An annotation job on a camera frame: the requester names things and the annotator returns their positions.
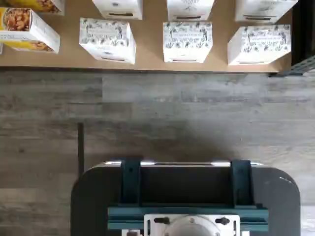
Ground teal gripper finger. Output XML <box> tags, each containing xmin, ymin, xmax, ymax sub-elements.
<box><xmin>119</xmin><ymin>160</ymin><xmax>142</xmax><ymax>206</ymax></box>
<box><xmin>230</xmin><ymin>159</ymin><xmax>255</xmax><ymax>206</ymax></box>

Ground white botanical print box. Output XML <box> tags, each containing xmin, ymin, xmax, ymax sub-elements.
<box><xmin>92</xmin><ymin>0</ymin><xmax>143</xmax><ymax>21</ymax></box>
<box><xmin>167</xmin><ymin>0</ymin><xmax>215</xmax><ymax>22</ymax></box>
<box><xmin>235</xmin><ymin>0</ymin><xmax>299</xmax><ymax>24</ymax></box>
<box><xmin>79</xmin><ymin>17</ymin><xmax>136</xmax><ymax>65</ymax></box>
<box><xmin>162</xmin><ymin>21</ymin><xmax>213</xmax><ymax>63</ymax></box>
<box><xmin>227</xmin><ymin>24</ymin><xmax>291</xmax><ymax>66</ymax></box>

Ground yellow nut cereal box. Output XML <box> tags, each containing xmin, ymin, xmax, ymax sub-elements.
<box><xmin>0</xmin><ymin>7</ymin><xmax>61</xmax><ymax>54</ymax></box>
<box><xmin>6</xmin><ymin>0</ymin><xmax>65</xmax><ymax>16</ymax></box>

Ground dark grey rounded base platform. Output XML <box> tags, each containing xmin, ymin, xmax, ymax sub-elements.
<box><xmin>70</xmin><ymin>160</ymin><xmax>301</xmax><ymax>236</ymax></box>

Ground white metal mounting plate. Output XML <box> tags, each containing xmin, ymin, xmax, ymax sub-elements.
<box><xmin>144</xmin><ymin>213</ymin><xmax>241</xmax><ymax>236</ymax></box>

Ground white organic pantry cartons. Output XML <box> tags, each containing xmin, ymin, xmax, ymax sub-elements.
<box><xmin>0</xmin><ymin>0</ymin><xmax>293</xmax><ymax>74</ymax></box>

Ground black metal post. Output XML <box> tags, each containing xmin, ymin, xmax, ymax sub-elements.
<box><xmin>78</xmin><ymin>122</ymin><xmax>85</xmax><ymax>174</ymax></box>

